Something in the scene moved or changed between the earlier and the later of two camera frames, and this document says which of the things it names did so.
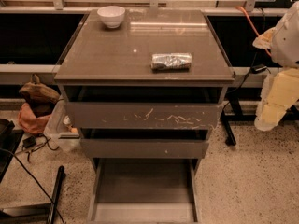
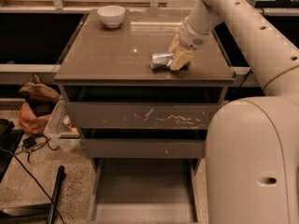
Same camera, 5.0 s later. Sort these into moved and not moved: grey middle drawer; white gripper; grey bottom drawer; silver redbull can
Moved: white gripper
Not moved: grey middle drawer; silver redbull can; grey bottom drawer
